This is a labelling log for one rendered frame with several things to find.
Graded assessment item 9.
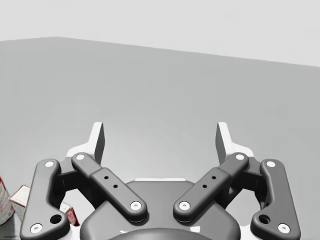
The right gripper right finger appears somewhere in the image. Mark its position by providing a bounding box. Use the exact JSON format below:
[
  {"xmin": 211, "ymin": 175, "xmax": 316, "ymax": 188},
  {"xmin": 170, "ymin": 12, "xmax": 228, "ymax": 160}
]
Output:
[{"xmin": 172, "ymin": 121, "xmax": 302, "ymax": 240}]

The red and white can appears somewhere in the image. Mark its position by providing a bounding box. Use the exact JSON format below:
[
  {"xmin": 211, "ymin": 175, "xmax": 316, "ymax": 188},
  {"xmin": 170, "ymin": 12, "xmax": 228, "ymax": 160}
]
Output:
[{"xmin": 0, "ymin": 176, "xmax": 13, "ymax": 225}]

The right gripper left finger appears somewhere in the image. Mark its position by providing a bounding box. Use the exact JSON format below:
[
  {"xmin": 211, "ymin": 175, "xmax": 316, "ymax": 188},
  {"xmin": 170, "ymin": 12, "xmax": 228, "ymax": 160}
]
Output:
[{"xmin": 19, "ymin": 121, "xmax": 148, "ymax": 240}]

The red and white carton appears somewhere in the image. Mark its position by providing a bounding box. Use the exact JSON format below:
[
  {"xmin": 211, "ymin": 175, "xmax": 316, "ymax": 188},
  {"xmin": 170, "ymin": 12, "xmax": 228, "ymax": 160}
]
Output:
[{"xmin": 8, "ymin": 184, "xmax": 31, "ymax": 208}]

